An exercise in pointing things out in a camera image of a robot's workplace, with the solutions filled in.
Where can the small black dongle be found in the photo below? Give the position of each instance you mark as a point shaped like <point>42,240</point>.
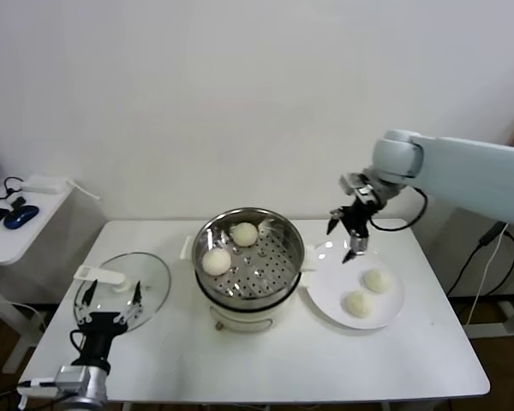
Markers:
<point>18,201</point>

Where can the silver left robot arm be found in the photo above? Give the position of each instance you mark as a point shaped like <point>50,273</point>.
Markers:
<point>96,391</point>

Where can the white round plate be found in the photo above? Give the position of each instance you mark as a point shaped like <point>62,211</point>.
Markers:
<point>325,295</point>

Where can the white side table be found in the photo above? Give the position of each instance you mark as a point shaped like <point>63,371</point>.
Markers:
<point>25,244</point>

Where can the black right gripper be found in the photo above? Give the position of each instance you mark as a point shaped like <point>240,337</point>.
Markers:
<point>356,220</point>

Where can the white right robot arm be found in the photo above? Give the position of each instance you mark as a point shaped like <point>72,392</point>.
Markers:
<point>467,180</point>

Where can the cream electric cooker base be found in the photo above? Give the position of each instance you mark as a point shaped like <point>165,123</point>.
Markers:
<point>240,319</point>

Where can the white flat box device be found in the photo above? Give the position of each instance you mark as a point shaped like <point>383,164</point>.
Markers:
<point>43,183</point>

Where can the blue computer mouse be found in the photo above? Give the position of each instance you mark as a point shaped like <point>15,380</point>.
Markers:
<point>21,216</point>

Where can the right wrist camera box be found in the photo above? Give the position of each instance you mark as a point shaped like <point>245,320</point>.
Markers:
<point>351,182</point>

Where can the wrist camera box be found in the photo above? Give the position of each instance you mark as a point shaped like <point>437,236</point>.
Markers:
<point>70,376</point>
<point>351,182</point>

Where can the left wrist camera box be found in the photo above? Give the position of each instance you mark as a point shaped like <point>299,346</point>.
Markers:
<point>70,376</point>

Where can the white steamed baozi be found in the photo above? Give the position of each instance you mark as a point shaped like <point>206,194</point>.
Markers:
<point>245,234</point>
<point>216,262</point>
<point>378,281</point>
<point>359,304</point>

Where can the stainless steel steamer basket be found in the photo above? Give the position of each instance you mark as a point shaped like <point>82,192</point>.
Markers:
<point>278,257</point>

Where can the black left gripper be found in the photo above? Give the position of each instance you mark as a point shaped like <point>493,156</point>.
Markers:
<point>99,336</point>

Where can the white camera plug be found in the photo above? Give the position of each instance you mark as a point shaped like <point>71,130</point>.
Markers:
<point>36,384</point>

